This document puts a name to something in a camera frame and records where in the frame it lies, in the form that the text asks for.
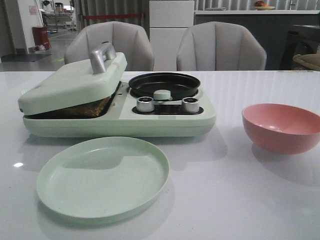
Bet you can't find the right grey upholstered chair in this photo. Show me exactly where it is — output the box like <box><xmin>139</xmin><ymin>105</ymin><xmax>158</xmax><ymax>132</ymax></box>
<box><xmin>176</xmin><ymin>21</ymin><xmax>267</xmax><ymax>71</ymax></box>

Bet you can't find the fruit plate on counter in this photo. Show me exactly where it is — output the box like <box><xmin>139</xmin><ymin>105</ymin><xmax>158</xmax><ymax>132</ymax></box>
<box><xmin>253</xmin><ymin>0</ymin><xmax>276</xmax><ymax>11</ymax></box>

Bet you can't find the grey upholstered chair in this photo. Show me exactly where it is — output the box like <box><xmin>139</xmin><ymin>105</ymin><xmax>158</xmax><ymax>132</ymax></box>
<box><xmin>64</xmin><ymin>21</ymin><xmax>155</xmax><ymax>72</ymax></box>
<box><xmin>176</xmin><ymin>21</ymin><xmax>267</xmax><ymax>71</ymax></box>

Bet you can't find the mint green round plate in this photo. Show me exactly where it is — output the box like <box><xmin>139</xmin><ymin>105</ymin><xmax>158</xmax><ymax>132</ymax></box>
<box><xmin>36</xmin><ymin>136</ymin><xmax>170</xmax><ymax>224</ymax></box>

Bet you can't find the red fire extinguisher box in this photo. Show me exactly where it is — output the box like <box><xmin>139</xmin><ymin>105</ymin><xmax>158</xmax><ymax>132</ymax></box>
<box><xmin>32</xmin><ymin>26</ymin><xmax>50</xmax><ymax>50</ymax></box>

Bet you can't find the mint green breakfast maker base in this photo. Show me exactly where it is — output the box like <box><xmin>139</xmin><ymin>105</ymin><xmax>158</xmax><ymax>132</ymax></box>
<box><xmin>23</xmin><ymin>81</ymin><xmax>217</xmax><ymax>138</ymax></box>

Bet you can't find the dark grey kitchen counter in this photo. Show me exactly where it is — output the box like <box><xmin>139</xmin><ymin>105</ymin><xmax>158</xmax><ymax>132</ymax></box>
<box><xmin>194</xmin><ymin>10</ymin><xmax>320</xmax><ymax>70</ymax></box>

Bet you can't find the pink plastic bowl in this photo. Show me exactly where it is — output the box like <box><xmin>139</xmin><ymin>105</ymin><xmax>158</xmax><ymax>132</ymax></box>
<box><xmin>242</xmin><ymin>103</ymin><xmax>320</xmax><ymax>155</ymax></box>

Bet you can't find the white bread slice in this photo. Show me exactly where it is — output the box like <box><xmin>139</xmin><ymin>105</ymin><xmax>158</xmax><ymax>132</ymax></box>
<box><xmin>52</xmin><ymin>96</ymin><xmax>111</xmax><ymax>119</ymax></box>

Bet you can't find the white refrigerator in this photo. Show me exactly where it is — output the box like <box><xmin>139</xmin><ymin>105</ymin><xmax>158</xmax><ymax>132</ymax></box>
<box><xmin>149</xmin><ymin>0</ymin><xmax>195</xmax><ymax>71</ymax></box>

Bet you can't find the black round frying pan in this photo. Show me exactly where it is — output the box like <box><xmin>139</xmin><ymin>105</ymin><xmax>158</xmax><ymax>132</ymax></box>
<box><xmin>128</xmin><ymin>72</ymin><xmax>201</xmax><ymax>101</ymax></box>

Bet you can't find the silver control knob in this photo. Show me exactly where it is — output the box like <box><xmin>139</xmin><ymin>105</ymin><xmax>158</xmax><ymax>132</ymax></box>
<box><xmin>181</xmin><ymin>97</ymin><xmax>200</xmax><ymax>114</ymax></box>
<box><xmin>136</xmin><ymin>96</ymin><xmax>155</xmax><ymax>113</ymax></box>

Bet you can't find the left grey upholstered chair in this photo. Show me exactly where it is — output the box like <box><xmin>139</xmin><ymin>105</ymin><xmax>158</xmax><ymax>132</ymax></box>
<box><xmin>64</xmin><ymin>21</ymin><xmax>155</xmax><ymax>72</ymax></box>

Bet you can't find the right silver control knob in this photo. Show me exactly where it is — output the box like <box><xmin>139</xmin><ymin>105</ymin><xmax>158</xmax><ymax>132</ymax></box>
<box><xmin>181</xmin><ymin>97</ymin><xmax>200</xmax><ymax>114</ymax></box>

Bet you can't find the left silver control knob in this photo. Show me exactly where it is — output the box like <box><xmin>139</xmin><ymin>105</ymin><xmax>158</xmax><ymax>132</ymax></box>
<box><xmin>136</xmin><ymin>96</ymin><xmax>155</xmax><ymax>113</ymax></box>

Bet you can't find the beige sofa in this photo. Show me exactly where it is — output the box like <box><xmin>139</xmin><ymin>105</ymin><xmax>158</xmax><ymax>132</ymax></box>
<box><xmin>292</xmin><ymin>53</ymin><xmax>320</xmax><ymax>71</ymax></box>

